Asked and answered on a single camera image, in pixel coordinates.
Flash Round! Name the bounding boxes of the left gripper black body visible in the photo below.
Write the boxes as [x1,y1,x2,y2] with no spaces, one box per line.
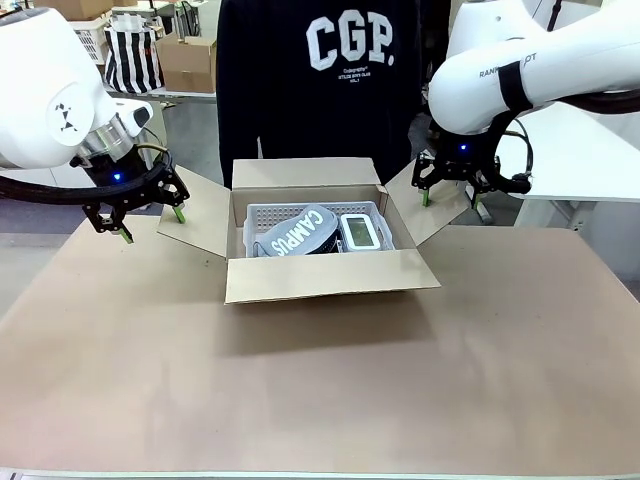
[69,143,167,217]

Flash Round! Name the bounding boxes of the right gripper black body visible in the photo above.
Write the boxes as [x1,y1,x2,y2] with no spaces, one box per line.
[434,132,501,182]

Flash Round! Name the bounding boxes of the white digital clock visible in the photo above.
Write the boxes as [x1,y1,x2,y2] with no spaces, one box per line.
[339,212,385,251]

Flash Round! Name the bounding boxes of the white perforated plastic basket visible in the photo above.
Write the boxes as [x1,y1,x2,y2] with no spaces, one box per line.
[243,200,396,259]

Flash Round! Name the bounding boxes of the grey cloth with CAMPUS print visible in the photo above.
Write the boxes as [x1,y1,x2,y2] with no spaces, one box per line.
[249,202,341,259]

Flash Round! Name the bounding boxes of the large brown cardboard box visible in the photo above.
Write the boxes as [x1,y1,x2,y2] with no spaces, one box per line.
[156,157,474,305]

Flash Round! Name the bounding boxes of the small open cardboard box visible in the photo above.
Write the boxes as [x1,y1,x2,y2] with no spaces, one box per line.
[156,34,219,94]

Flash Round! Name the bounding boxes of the white cabinet with wooden top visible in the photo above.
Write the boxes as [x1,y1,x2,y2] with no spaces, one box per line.
[0,99,169,189]

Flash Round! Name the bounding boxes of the black white striped bag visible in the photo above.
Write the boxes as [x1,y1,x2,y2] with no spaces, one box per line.
[103,24,165,95]

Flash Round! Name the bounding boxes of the white work table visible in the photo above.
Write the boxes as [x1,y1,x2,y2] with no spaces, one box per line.
[509,102,640,231]

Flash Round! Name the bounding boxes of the person in black sweatshirt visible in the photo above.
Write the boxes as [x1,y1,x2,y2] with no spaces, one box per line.
[215,0,441,189]

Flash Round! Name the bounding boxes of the white slotted storage basket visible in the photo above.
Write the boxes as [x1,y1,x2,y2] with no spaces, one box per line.
[73,28,109,64]

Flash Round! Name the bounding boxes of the brown cardboard carton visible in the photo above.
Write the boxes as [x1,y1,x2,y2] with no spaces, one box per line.
[62,0,115,21]

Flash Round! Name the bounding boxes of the black tripod stand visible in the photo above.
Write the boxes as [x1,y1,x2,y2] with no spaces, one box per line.
[544,0,564,32]

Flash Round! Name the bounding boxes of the thin black right camera cable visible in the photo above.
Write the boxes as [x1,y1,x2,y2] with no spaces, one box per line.
[502,117,534,196]

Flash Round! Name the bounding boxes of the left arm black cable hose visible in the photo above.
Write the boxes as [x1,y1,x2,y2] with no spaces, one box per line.
[0,149,176,205]

